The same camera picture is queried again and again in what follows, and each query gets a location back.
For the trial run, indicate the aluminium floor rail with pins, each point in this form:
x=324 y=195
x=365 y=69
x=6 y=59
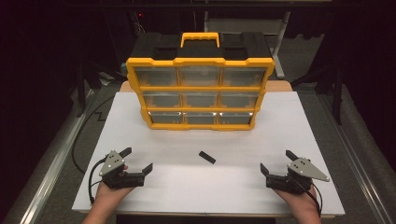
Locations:
x=54 y=161
x=358 y=161

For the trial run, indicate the person's right hand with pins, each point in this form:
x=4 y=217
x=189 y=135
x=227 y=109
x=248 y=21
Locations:
x=300 y=203

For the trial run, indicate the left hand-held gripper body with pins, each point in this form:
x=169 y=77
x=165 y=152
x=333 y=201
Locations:
x=113 y=165

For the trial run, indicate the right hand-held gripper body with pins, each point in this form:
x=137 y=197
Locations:
x=303 y=171

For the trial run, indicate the clear plastic drawer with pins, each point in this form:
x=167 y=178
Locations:
x=243 y=76

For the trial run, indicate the black stand legs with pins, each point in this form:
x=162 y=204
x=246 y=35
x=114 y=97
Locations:
x=82 y=87
x=336 y=93

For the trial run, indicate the yellow black organizer cabinet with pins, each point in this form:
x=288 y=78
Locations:
x=199 y=51

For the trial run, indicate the small black block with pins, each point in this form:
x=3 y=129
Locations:
x=207 y=157

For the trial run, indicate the person's left hand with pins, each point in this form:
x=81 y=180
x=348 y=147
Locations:
x=110 y=195

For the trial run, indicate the group of clear drawers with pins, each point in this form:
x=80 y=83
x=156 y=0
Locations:
x=162 y=100

